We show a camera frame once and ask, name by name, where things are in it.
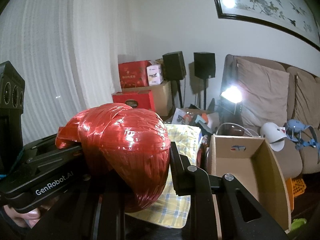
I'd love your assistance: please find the green plastic container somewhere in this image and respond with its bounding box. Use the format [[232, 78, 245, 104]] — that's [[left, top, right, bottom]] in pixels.
[[291, 217, 308, 232]]

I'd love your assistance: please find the white curtain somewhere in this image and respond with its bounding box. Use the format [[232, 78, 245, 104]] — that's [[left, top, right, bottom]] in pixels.
[[0, 0, 140, 155]]

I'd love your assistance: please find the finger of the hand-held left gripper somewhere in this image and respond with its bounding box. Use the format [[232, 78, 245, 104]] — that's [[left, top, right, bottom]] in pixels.
[[23, 134, 87, 174]]

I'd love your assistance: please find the yellow checked tablecloth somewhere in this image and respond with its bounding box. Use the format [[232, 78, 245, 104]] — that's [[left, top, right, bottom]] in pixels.
[[124, 124, 203, 228]]

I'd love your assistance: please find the brown sofa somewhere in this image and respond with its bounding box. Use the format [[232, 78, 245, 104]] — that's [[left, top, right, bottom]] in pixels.
[[220, 54, 320, 175]]

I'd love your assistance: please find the red cookie gift box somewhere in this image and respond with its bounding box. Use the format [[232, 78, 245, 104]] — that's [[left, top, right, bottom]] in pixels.
[[111, 90, 157, 112]]

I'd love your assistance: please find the dark brown round object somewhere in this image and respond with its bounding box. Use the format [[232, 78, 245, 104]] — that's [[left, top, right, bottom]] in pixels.
[[223, 126, 246, 137]]

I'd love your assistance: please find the white helmet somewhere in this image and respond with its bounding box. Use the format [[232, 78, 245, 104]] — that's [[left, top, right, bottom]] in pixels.
[[259, 122, 287, 152]]

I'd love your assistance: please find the person's left hand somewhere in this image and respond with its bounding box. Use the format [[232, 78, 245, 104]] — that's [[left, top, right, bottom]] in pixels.
[[10, 204, 43, 228]]

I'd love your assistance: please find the teal cord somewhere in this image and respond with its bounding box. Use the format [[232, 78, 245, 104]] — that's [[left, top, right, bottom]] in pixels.
[[0, 147, 25, 180]]

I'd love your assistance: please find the black speaker stand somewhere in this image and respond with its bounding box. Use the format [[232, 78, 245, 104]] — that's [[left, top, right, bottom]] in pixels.
[[203, 78, 208, 110], [176, 79, 185, 112]]

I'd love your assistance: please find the orange plastic crate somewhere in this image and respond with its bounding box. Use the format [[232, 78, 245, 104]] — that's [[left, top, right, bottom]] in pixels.
[[285, 177, 307, 198]]

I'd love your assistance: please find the brown cardboard box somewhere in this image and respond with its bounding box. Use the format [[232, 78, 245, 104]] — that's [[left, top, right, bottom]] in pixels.
[[209, 134, 293, 232]]

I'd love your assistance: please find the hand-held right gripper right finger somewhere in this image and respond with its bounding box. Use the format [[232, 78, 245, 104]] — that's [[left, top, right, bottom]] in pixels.
[[170, 141, 290, 240]]

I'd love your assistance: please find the red plastic twine ball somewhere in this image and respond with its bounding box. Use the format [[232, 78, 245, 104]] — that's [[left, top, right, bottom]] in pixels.
[[55, 102, 172, 213]]

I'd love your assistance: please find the cluttered open carton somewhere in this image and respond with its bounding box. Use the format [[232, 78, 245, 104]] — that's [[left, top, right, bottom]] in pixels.
[[172, 107, 221, 132]]

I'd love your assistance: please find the small white carton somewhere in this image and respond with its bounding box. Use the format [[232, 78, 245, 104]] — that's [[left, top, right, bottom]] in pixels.
[[146, 64, 165, 86]]

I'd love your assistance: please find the blue strap harness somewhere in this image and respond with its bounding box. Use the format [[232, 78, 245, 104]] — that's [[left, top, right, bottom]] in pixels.
[[284, 119, 320, 165]]

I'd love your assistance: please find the brown storage carton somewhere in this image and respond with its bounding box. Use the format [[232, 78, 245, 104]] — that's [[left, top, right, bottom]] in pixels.
[[122, 81, 173, 117]]

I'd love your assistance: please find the bright lamp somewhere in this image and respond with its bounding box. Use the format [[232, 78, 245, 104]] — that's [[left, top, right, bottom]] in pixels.
[[220, 85, 243, 104]]

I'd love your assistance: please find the white cable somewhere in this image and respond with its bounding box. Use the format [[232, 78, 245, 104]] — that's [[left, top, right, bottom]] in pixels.
[[215, 122, 262, 138]]

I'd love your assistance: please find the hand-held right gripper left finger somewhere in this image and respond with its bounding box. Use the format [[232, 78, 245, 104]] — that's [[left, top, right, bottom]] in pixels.
[[30, 187, 125, 240]]

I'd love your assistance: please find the large brown cushion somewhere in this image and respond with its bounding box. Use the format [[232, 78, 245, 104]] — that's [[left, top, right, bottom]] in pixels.
[[236, 56, 290, 131]]

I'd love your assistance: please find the brown sofa cushion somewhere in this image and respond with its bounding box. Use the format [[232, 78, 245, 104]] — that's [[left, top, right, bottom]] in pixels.
[[294, 72, 320, 131]]

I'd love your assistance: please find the black speaker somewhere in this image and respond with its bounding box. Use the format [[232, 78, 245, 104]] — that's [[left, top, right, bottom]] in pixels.
[[162, 51, 187, 81], [193, 52, 216, 80]]

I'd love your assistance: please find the red patterned gift box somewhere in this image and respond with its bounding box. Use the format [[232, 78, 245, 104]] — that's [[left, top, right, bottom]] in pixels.
[[118, 60, 152, 89]]

